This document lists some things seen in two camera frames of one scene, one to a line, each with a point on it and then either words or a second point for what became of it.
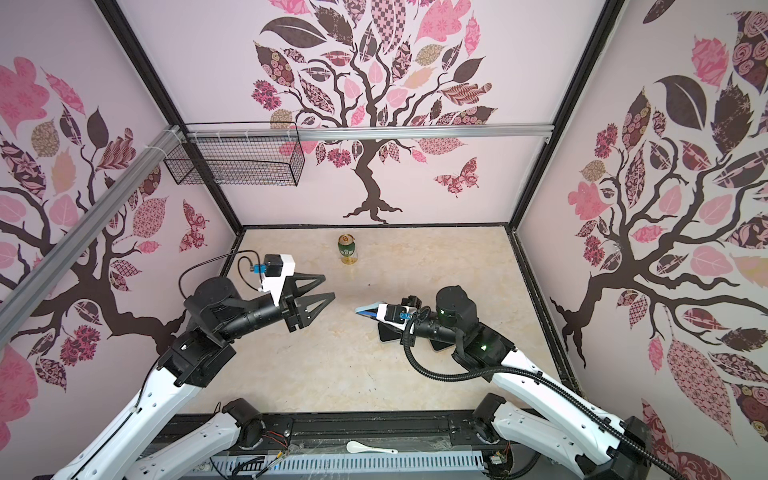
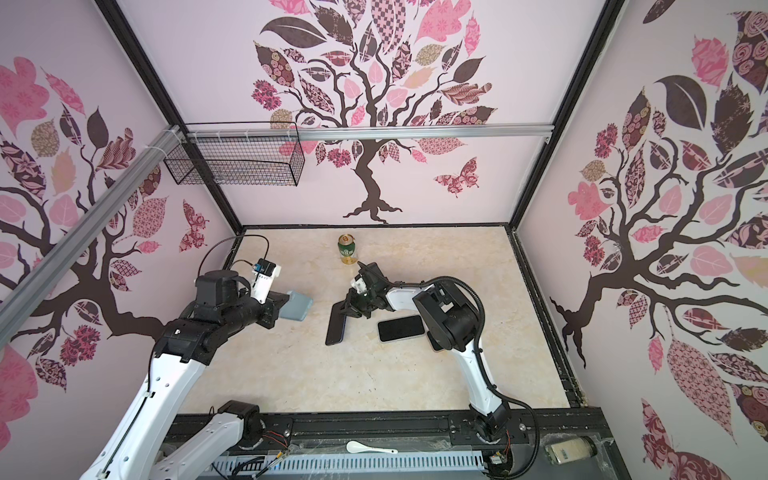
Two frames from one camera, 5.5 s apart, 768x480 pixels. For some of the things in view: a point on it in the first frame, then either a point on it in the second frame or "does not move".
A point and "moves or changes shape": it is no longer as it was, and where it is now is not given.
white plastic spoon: (358, 448) does not move
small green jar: (346, 248) does not move
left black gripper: (297, 314) to (273, 303)
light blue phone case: (370, 310) moves or changes shape
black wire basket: (240, 161) does not move
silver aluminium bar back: (489, 132) does not move
